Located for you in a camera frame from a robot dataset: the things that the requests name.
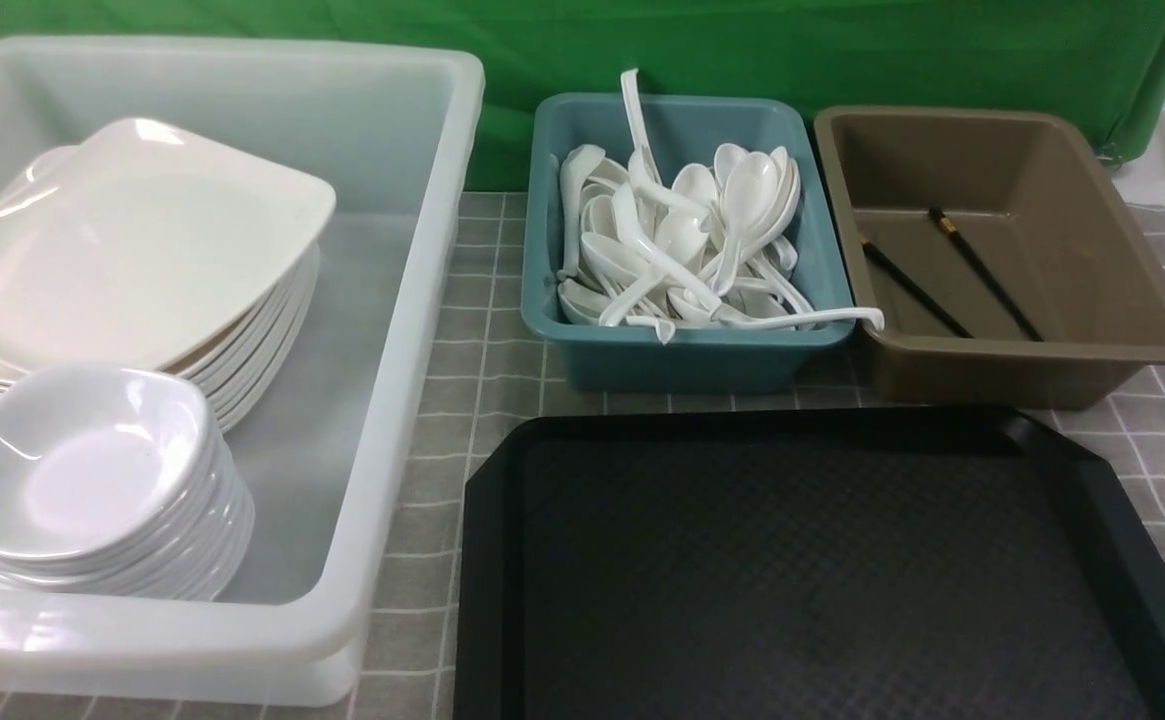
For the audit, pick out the black chopstick gold tip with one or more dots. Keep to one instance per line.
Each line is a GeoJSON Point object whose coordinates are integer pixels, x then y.
{"type": "Point", "coordinates": [982, 271]}

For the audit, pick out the pile of white spoons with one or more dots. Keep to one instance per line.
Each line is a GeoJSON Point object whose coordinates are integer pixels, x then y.
{"type": "Point", "coordinates": [641, 254]}

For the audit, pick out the upright white soup spoon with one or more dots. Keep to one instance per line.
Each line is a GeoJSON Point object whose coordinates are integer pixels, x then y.
{"type": "Point", "coordinates": [630, 90]}

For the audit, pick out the white spoon over bin edge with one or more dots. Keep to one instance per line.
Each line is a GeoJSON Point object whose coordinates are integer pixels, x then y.
{"type": "Point", "coordinates": [870, 315]}

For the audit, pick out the lower grey bowl stack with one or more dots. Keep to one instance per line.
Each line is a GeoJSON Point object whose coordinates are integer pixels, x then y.
{"type": "Point", "coordinates": [190, 551]}

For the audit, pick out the lower white plate stack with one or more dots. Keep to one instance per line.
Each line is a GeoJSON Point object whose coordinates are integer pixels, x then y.
{"type": "Point", "coordinates": [237, 366]}

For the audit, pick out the small white bowl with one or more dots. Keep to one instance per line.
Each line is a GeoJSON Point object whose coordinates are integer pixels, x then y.
{"type": "Point", "coordinates": [89, 453]}

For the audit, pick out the black serving tray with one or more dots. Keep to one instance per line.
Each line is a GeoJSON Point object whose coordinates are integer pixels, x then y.
{"type": "Point", "coordinates": [886, 563]}

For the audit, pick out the grey checked tablecloth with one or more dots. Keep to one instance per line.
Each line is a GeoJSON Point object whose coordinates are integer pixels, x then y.
{"type": "Point", "coordinates": [487, 374]}

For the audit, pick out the white square rice plate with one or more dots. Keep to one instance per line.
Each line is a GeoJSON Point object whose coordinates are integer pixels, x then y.
{"type": "Point", "coordinates": [178, 235]}

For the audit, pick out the teal plastic bin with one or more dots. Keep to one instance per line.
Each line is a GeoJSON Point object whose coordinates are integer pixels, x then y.
{"type": "Point", "coordinates": [682, 129]}

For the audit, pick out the large top white spoon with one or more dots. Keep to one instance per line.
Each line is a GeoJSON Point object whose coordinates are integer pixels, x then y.
{"type": "Point", "coordinates": [750, 190]}

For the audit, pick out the large white plastic tub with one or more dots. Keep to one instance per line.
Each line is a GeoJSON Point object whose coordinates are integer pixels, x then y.
{"type": "Point", "coordinates": [391, 128]}

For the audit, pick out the brown plastic bin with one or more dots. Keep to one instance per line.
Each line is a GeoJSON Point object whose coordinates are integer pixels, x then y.
{"type": "Point", "coordinates": [1026, 190]}

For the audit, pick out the top stacked white square plate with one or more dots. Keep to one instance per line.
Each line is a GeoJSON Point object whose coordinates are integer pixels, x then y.
{"type": "Point", "coordinates": [32, 202]}

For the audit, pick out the green backdrop cloth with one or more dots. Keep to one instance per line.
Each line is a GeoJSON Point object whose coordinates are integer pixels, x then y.
{"type": "Point", "coordinates": [1098, 64]}

